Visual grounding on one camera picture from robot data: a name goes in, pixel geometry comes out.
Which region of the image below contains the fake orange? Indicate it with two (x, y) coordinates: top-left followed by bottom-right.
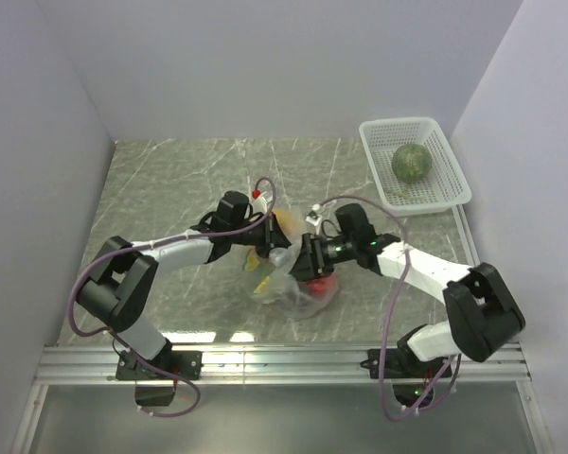
(274, 209), (306, 237)

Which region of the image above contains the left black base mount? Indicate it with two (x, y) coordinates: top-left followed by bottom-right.
(115, 350), (203, 412)

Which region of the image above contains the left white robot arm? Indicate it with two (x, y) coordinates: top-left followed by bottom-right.
(70, 189), (290, 380)

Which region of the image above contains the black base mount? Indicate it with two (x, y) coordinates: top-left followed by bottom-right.
(115, 350), (203, 412)
(360, 348), (446, 409)

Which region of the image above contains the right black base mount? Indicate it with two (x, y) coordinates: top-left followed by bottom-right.
(360, 348), (446, 409)

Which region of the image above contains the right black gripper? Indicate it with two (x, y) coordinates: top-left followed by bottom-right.
(286, 233), (358, 284)

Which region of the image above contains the yellow fake banana bunch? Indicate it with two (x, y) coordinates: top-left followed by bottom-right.
(243, 250), (274, 296)

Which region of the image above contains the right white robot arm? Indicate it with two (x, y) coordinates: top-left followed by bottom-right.
(291, 203), (525, 378)

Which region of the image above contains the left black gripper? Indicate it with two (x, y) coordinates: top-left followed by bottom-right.
(230, 212), (299, 259)

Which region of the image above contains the white plastic basket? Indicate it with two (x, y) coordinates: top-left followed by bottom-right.
(359, 116), (471, 217)

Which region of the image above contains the green fake melon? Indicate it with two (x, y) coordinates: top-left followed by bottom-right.
(391, 144), (433, 183)

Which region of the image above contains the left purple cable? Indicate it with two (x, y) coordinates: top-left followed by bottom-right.
(68, 177), (276, 419)

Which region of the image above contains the clear plastic bag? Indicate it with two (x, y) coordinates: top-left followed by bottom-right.
(239, 234), (339, 320)

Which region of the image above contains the aluminium rail frame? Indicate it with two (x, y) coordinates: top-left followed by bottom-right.
(9, 207), (555, 454)

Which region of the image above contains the bright red fake apple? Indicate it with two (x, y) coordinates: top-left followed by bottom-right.
(307, 274), (339, 299)

